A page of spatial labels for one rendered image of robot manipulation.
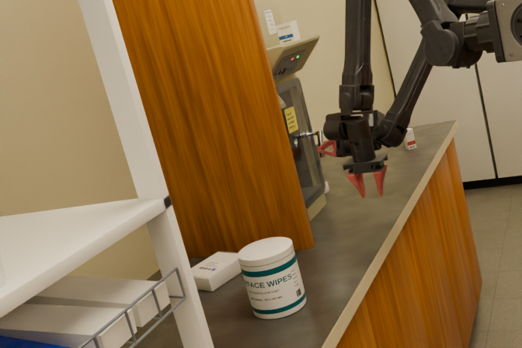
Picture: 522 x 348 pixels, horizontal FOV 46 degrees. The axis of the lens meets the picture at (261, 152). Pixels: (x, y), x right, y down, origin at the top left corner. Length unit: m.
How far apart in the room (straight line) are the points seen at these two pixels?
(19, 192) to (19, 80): 0.29
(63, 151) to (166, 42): 0.42
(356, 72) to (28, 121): 0.84
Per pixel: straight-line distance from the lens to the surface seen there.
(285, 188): 1.74
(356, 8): 1.54
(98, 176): 1.84
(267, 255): 1.38
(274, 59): 1.75
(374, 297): 1.70
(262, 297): 1.42
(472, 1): 1.95
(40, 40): 1.79
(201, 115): 1.80
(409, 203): 2.02
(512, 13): 1.26
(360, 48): 1.53
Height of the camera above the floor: 1.56
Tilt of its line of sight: 11 degrees down
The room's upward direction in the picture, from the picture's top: 15 degrees counter-clockwise
